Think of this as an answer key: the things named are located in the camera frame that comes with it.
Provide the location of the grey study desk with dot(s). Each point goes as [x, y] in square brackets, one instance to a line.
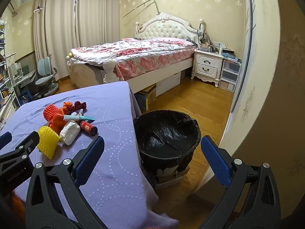
[26, 80]

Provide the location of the dark red cloth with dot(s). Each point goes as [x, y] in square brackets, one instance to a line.
[79, 105]

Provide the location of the white bookshelf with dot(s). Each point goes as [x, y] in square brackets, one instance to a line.
[6, 64]

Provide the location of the pink floral blanket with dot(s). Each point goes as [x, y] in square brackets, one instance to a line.
[143, 54]

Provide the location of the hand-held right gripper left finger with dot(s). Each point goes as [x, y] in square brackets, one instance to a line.
[88, 157]

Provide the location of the white and teal tube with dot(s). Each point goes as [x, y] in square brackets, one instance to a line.
[78, 117]

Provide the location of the patterned sliding door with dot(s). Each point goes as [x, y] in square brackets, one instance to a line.
[262, 100]

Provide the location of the white air conditioner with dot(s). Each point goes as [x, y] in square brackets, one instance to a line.
[15, 2]

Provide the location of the trash bin with black bag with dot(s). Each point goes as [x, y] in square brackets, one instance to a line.
[166, 133]

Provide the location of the cluster of small bottles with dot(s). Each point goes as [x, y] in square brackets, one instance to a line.
[211, 45]

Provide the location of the white storage box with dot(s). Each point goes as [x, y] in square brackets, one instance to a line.
[168, 84]

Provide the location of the brown cardboard box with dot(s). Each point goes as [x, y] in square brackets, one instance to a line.
[146, 97]

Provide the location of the metal mosquito net pole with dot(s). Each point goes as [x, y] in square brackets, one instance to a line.
[143, 6]

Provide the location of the orange foam fruit net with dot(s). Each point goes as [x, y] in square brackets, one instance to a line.
[50, 112]

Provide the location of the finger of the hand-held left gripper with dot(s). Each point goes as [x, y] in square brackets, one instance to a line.
[31, 141]
[6, 138]

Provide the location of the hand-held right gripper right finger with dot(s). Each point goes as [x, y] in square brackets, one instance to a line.
[216, 162]

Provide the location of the purple dotted tablecloth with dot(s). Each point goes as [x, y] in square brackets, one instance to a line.
[114, 114]

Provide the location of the blue bag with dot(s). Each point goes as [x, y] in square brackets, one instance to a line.
[27, 99]

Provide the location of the white paper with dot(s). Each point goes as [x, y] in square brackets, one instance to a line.
[69, 132]

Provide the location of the yellow plush toy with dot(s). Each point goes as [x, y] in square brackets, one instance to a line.
[69, 54]

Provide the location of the light blue desk chair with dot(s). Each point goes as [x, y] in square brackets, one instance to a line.
[46, 74]

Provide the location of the clear plastic drawer unit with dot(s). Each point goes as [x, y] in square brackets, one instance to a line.
[230, 75]

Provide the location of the beige curtain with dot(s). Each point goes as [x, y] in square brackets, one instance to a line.
[57, 35]
[95, 16]

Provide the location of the white nightstand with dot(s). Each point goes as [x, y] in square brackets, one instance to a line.
[206, 64]

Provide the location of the white cabinet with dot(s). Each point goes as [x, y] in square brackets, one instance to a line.
[7, 112]

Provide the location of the yellow foam fruit net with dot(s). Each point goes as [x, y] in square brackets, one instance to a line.
[48, 140]

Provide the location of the stack of books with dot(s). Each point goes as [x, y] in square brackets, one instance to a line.
[232, 55]

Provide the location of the bottle with black cap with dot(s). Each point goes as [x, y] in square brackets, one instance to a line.
[87, 126]

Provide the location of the pink pillow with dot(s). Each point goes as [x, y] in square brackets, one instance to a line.
[171, 41]

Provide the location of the white bed with tufted headboard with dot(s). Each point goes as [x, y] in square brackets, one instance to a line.
[164, 28]

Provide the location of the orange paper sheet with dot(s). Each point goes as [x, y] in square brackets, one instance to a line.
[57, 122]

